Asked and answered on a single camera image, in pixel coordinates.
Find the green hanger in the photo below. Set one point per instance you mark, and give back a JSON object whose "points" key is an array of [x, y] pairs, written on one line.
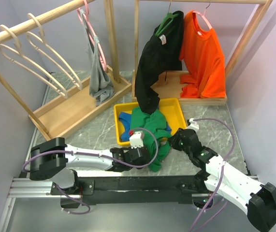
{"points": [[164, 27]]}

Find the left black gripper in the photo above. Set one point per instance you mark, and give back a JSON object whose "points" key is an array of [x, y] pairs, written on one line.
{"points": [[131, 149]]}

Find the yellow plastic tray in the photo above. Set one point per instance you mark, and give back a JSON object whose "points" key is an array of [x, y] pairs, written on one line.
{"points": [[170, 107]]}

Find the wooden clothes rack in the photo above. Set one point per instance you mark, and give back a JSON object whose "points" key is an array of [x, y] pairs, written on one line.
{"points": [[63, 116], [171, 88]]}

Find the left wooden clothes rack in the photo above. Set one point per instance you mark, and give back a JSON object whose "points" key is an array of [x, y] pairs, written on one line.
{"points": [[63, 116]]}

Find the wooden hanger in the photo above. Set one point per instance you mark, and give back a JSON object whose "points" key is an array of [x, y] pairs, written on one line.
{"points": [[65, 67], [55, 85]]}

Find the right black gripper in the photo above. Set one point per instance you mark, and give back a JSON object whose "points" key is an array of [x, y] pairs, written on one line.
{"points": [[173, 140]]}

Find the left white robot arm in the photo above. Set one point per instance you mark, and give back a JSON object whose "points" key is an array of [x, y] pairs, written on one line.
{"points": [[55, 160]]}

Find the black t-shirt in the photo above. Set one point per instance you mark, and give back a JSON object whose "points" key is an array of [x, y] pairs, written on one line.
{"points": [[158, 55]]}

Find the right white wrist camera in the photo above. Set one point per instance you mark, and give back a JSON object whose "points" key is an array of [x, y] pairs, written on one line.
{"points": [[192, 125]]}

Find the pink hanger left rack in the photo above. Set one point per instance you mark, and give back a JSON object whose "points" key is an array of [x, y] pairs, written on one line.
{"points": [[92, 38]]}

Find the right wooden clothes rack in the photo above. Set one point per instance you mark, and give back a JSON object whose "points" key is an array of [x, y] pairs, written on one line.
{"points": [[171, 88]]}

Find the pink hanger right rack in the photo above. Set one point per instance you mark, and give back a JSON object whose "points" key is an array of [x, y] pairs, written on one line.
{"points": [[202, 15]]}

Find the pink hanger rack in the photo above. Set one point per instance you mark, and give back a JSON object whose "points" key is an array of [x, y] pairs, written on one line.
{"points": [[202, 15], [92, 38]]}

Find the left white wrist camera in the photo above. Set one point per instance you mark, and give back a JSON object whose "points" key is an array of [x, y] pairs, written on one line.
{"points": [[136, 139]]}

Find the orange t-shirt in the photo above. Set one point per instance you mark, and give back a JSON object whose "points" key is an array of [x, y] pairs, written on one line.
{"points": [[204, 59]]}

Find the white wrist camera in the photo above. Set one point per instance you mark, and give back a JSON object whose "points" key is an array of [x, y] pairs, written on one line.
{"points": [[136, 139], [192, 125]]}

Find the blue garment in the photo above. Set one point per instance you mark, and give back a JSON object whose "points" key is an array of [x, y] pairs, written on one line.
{"points": [[125, 120]]}

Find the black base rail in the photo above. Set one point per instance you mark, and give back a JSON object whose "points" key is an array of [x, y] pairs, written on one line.
{"points": [[182, 189]]}

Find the green tank top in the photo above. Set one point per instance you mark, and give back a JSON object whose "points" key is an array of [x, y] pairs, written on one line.
{"points": [[153, 140]]}

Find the grey tank top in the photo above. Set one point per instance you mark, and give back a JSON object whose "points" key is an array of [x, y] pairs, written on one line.
{"points": [[100, 86]]}

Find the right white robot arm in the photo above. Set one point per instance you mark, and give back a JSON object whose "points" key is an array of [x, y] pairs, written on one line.
{"points": [[255, 199]]}

